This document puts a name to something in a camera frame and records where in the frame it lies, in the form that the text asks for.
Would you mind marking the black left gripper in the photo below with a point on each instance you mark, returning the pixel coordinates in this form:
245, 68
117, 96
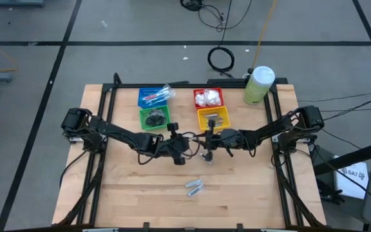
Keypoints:
177, 146

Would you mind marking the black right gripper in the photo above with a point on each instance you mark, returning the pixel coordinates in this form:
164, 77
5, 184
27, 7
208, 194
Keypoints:
224, 138

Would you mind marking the clear bag of white cotton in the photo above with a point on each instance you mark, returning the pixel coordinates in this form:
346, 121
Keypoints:
213, 97
200, 99
207, 92

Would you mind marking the blue toothbrush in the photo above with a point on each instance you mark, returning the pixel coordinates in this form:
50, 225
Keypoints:
162, 90
159, 100
169, 94

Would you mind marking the red toothbrush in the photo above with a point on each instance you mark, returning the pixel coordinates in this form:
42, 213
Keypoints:
150, 97

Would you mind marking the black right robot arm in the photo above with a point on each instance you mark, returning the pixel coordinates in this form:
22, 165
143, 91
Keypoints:
269, 129

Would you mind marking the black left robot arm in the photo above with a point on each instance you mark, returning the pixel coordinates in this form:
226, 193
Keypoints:
121, 132

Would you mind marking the yellow plastic basket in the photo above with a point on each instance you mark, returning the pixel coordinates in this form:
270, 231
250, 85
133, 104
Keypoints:
225, 111

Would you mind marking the green plastic basket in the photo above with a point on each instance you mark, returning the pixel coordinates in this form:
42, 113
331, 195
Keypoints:
143, 127

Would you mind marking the red plastic basket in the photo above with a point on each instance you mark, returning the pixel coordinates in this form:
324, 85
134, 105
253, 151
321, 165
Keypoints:
198, 90

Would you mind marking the blue plastic basket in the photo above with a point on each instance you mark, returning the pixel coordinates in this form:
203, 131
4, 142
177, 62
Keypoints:
143, 103

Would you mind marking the green wipes canister white lid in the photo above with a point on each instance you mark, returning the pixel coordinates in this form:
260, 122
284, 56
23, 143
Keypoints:
258, 87

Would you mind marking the black edge clamp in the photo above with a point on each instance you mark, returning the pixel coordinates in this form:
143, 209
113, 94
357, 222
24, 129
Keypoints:
146, 225
239, 226

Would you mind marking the silver metal bar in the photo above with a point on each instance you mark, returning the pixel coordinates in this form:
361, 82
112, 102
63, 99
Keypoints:
100, 230
279, 230

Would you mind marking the black caster foot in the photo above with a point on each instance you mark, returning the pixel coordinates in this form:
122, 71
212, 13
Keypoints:
332, 193

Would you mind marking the black side table bar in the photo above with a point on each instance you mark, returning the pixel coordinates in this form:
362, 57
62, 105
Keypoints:
353, 156

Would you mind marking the white printed cardboard box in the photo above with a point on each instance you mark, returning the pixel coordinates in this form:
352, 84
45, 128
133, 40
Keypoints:
353, 180

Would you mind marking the black aluminium table frame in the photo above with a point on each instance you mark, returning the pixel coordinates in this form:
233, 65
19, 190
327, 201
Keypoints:
179, 85

